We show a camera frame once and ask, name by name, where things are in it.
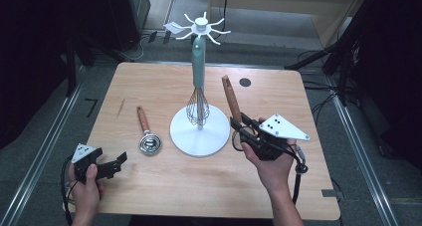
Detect teal handle wire whisk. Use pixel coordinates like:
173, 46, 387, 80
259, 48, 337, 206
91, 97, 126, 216
185, 36, 211, 126

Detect black metal stand post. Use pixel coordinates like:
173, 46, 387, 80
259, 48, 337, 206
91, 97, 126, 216
64, 36, 79, 98

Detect wooden handle steel measuring spoon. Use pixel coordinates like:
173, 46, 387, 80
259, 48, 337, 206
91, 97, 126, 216
136, 106, 163, 156

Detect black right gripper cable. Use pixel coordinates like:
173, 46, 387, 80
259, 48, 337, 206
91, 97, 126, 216
285, 143, 310, 206

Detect silver floor rail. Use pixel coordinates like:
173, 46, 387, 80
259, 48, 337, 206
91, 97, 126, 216
326, 76, 399, 226
0, 83, 84, 226

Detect white hook rack stand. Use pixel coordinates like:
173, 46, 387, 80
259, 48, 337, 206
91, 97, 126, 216
164, 11, 232, 158

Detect white paper tag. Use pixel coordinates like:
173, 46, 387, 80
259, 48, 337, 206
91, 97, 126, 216
163, 21, 185, 35

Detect black floor cables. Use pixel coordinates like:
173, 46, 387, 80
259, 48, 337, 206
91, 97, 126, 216
298, 49, 342, 127

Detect person's left hand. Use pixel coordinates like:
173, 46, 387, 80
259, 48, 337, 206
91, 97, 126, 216
68, 163, 105, 216

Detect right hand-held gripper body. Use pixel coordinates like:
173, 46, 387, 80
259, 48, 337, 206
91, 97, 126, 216
247, 113, 312, 161

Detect person's right hand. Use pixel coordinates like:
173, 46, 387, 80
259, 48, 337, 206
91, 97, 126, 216
241, 140, 298, 194

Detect black metal stand legs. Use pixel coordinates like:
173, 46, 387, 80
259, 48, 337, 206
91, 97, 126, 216
284, 36, 354, 106

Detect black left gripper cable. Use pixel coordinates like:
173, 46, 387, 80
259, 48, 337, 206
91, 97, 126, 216
60, 155, 76, 226

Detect wooden handle mesh strainer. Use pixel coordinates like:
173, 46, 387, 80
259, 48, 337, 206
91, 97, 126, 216
221, 75, 257, 152

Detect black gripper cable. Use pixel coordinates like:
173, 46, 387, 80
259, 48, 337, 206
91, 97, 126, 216
285, 143, 310, 206
60, 155, 76, 226

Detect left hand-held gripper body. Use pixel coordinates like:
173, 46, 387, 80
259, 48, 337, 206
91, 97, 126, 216
71, 143, 107, 182

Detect black cabinet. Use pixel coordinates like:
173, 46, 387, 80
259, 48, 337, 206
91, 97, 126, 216
105, 0, 151, 53

